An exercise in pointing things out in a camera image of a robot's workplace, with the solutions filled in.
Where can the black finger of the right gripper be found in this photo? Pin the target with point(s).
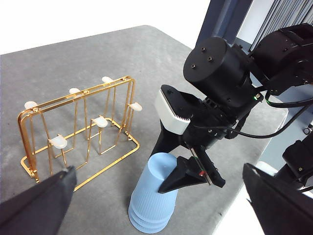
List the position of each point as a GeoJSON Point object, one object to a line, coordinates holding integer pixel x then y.
{"type": "Point", "coordinates": [167, 142]}
{"type": "Point", "coordinates": [182, 176]}

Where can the grey slatted panel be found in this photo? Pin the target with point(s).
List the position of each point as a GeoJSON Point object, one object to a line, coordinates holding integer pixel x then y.
{"type": "Point", "coordinates": [281, 14]}

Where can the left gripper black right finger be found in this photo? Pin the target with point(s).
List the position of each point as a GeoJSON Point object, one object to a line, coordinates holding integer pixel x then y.
{"type": "Point", "coordinates": [281, 208]}

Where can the blue ribbed plastic cup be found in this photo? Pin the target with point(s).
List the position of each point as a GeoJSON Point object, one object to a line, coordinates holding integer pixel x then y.
{"type": "Point", "coordinates": [136, 218]}
{"type": "Point", "coordinates": [140, 226]}

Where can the pale grey camera box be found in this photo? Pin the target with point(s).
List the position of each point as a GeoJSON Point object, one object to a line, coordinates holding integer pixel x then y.
{"type": "Point", "coordinates": [171, 122]}

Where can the cracked blue ribbed cup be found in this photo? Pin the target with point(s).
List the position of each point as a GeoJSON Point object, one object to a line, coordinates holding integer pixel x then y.
{"type": "Point", "coordinates": [146, 191]}

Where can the blue-grey metal frame post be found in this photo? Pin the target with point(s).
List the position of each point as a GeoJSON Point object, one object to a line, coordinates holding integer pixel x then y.
{"type": "Point", "coordinates": [220, 19]}

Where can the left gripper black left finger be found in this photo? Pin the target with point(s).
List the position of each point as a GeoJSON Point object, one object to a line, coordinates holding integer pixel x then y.
{"type": "Point", "coordinates": [36, 208]}

